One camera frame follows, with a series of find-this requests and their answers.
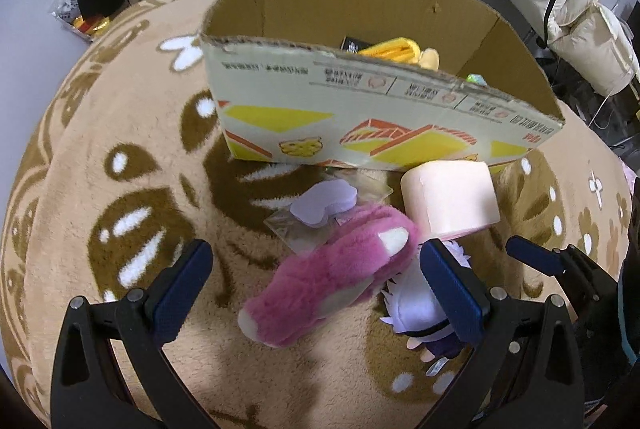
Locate pink sponge block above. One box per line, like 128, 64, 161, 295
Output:
400, 160, 500, 243

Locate purple-haired doll plush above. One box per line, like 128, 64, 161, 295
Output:
381, 245, 465, 377

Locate pink fuzzy plush toy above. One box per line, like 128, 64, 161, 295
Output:
238, 204, 419, 348

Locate green tissue pack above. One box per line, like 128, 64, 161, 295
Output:
466, 74, 487, 86

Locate lavender pads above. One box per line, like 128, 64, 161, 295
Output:
265, 168, 393, 255

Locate yellow bear plush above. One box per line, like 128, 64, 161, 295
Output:
358, 38, 440, 71

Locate black Face tissue pack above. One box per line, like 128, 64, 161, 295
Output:
340, 37, 371, 54

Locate cream pillow bag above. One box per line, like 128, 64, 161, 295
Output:
548, 3, 639, 97

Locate beige butterfly pattern rug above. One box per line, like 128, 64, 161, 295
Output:
1, 0, 639, 428

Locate cardboard box with yellow print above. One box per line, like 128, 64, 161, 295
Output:
201, 0, 564, 171

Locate snack bag on floor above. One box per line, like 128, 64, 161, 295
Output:
49, 0, 112, 42

